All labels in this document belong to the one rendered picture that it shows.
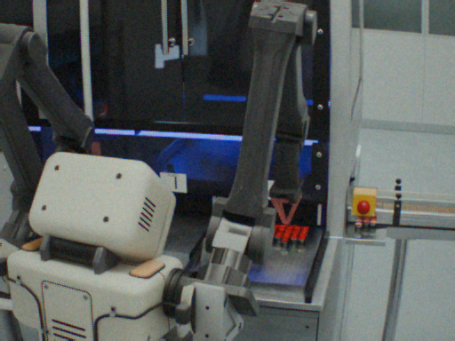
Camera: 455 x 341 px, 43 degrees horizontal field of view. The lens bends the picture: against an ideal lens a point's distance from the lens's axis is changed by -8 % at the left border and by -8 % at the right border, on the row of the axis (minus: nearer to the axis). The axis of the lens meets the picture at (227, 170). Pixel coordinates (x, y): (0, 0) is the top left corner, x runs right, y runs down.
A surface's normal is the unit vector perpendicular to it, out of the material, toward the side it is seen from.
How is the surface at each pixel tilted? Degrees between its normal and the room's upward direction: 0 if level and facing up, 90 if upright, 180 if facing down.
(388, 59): 90
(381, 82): 90
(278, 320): 90
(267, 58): 81
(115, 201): 48
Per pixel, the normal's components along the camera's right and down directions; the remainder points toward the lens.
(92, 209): -0.28, -0.41
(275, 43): -0.25, 0.18
